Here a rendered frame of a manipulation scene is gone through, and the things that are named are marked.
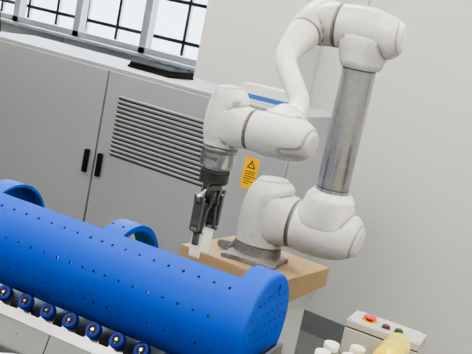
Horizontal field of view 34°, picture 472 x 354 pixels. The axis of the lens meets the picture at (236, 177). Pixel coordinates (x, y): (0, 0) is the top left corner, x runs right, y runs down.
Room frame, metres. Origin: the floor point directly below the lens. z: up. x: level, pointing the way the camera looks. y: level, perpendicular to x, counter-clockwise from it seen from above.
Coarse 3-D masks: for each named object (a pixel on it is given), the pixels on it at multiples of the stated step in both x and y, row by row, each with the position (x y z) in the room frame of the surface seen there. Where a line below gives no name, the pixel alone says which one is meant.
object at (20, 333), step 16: (16, 304) 2.03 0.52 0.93; (0, 320) 1.98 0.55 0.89; (16, 320) 1.97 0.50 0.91; (80, 320) 2.01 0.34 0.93; (0, 336) 1.96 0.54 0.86; (16, 336) 1.95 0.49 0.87; (32, 336) 1.93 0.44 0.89; (48, 336) 1.92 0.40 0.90; (128, 336) 1.97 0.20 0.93; (0, 352) 1.96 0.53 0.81; (16, 352) 1.93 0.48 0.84; (32, 352) 1.92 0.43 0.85; (48, 352) 1.90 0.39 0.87; (64, 352) 1.89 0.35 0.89; (80, 352) 1.88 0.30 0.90; (128, 352) 1.88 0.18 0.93; (160, 352) 1.92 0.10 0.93
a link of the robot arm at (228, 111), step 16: (224, 96) 1.90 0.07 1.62; (240, 96) 1.91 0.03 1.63; (208, 112) 1.92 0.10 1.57; (224, 112) 1.89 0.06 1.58; (240, 112) 1.89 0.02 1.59; (208, 128) 1.91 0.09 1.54; (224, 128) 1.89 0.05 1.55; (240, 128) 1.87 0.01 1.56; (208, 144) 1.91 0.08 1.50; (224, 144) 1.90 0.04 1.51; (240, 144) 1.88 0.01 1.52
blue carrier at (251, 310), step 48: (0, 192) 2.08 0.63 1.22; (0, 240) 1.98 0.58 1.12; (48, 240) 1.93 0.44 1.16; (96, 240) 1.91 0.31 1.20; (144, 240) 2.08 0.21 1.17; (48, 288) 1.91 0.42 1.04; (96, 288) 1.84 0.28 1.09; (144, 288) 1.80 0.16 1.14; (192, 288) 1.77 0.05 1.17; (240, 288) 1.75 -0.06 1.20; (288, 288) 1.90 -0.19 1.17; (144, 336) 1.81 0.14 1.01; (192, 336) 1.73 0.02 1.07; (240, 336) 1.68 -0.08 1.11
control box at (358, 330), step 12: (360, 312) 2.05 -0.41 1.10; (348, 324) 1.97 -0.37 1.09; (360, 324) 1.96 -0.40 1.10; (372, 324) 1.97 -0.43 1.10; (396, 324) 2.01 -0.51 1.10; (348, 336) 1.97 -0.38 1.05; (360, 336) 1.96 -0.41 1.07; (372, 336) 1.95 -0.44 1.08; (384, 336) 1.93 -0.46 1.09; (408, 336) 1.94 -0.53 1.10; (420, 336) 1.96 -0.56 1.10; (348, 348) 1.97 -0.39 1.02; (372, 348) 1.94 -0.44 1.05; (420, 348) 1.93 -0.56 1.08
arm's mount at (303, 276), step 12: (216, 240) 2.54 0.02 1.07; (180, 252) 2.39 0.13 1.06; (216, 252) 2.38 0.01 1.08; (204, 264) 2.34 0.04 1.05; (216, 264) 2.32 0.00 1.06; (228, 264) 2.30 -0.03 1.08; (240, 264) 2.31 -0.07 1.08; (288, 264) 2.44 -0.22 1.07; (300, 264) 2.48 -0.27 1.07; (312, 264) 2.52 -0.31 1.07; (240, 276) 2.27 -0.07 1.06; (288, 276) 2.30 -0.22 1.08; (300, 276) 2.33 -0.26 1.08; (312, 276) 2.41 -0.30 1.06; (324, 276) 2.50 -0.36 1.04; (300, 288) 2.35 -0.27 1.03; (312, 288) 2.43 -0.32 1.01
